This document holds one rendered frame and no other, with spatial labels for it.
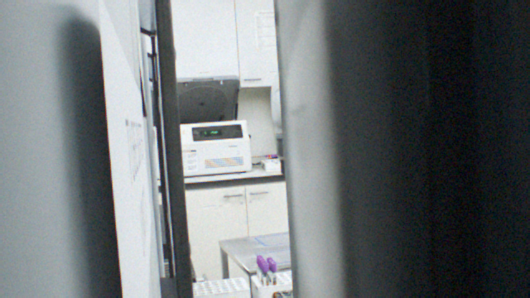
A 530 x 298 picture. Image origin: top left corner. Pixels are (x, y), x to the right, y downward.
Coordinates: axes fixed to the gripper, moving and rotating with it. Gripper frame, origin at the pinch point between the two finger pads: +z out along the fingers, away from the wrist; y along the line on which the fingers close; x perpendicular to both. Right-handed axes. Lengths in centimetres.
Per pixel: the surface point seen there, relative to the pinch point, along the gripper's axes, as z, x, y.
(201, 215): 32, 4, 229
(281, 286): 9.1, 6.3, -4.9
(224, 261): 21, 10, 67
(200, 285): 9.2, 24.3, 2.8
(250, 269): 13.4, 7.8, 26.7
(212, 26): -99, -14, 258
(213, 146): -14, -7, 230
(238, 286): 9.0, 15.9, -1.4
